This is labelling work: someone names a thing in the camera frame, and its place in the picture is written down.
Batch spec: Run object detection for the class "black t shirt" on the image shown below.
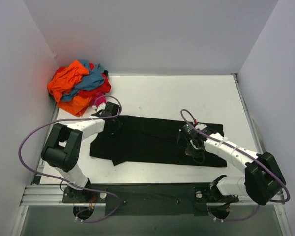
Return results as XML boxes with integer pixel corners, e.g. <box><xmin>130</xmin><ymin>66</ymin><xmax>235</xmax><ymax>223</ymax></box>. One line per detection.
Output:
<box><xmin>89</xmin><ymin>116</ymin><xmax>227</xmax><ymax>168</ymax></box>

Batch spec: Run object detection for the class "orange t shirt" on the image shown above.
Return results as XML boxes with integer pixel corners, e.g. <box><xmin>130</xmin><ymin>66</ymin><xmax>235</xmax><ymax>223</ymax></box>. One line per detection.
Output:
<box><xmin>47</xmin><ymin>60</ymin><xmax>90</xmax><ymax>117</ymax></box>

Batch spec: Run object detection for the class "red t shirt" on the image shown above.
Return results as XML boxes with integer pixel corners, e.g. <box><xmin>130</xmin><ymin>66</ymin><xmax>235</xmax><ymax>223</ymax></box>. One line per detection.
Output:
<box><xmin>55</xmin><ymin>66</ymin><xmax>112</xmax><ymax>99</ymax></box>

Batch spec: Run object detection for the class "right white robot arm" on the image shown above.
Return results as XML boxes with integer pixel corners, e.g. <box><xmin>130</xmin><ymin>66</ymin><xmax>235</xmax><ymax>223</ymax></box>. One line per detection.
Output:
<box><xmin>180</xmin><ymin>123</ymin><xmax>286</xmax><ymax>205</ymax></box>

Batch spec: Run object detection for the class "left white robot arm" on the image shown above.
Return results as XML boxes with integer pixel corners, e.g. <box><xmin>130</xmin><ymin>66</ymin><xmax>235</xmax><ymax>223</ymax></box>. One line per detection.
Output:
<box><xmin>41</xmin><ymin>102</ymin><xmax>122</xmax><ymax>203</ymax></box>

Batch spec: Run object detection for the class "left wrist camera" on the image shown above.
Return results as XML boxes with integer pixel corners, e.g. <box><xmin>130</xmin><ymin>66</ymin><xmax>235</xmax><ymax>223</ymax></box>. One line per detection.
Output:
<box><xmin>92</xmin><ymin>102</ymin><xmax>106</xmax><ymax>112</ymax></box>

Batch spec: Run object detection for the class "pink t shirt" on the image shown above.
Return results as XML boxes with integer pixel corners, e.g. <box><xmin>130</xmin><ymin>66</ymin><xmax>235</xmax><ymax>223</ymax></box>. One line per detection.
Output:
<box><xmin>90</xmin><ymin>92</ymin><xmax>107</xmax><ymax>106</ymax></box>

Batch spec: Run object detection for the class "purple cable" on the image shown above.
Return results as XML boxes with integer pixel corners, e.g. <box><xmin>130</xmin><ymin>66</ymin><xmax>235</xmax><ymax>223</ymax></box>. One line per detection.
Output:
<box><xmin>18</xmin><ymin>95</ymin><xmax>123</xmax><ymax>224</ymax></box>
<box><xmin>180</xmin><ymin>109</ymin><xmax>291</xmax><ymax>223</ymax></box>

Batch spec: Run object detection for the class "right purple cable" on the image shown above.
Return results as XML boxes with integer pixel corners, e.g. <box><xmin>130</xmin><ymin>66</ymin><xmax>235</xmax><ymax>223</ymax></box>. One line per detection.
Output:
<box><xmin>180</xmin><ymin>109</ymin><xmax>291</xmax><ymax>223</ymax></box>

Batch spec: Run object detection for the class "aluminium frame rail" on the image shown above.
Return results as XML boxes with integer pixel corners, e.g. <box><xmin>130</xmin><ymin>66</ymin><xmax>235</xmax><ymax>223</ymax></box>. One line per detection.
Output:
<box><xmin>20</xmin><ymin>185</ymin><xmax>284</xmax><ymax>206</ymax></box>

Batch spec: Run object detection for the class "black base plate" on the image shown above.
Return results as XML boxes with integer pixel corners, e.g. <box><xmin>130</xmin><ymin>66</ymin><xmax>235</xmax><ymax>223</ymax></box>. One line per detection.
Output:
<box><xmin>62</xmin><ymin>183</ymin><xmax>238</xmax><ymax>216</ymax></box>

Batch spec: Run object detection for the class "blue t shirt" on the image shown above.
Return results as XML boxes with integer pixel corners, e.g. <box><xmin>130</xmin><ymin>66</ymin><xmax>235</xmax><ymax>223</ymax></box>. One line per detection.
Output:
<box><xmin>61</xmin><ymin>59</ymin><xmax>105</xmax><ymax>102</ymax></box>

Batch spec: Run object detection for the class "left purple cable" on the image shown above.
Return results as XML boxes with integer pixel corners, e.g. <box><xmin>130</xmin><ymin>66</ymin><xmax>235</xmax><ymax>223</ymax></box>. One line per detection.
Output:
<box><xmin>18</xmin><ymin>95</ymin><xmax>123</xmax><ymax>224</ymax></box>

